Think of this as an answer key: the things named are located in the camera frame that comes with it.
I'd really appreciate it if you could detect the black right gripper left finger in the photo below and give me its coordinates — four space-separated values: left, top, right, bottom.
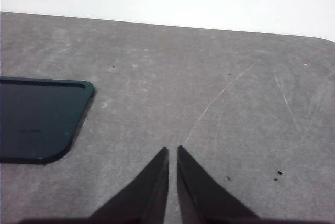
88 146 170 221

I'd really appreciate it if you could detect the dark teal rectangular tray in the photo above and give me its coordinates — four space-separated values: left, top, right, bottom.
0 76 96 165

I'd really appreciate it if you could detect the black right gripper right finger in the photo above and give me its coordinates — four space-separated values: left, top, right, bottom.
177 145 260 221

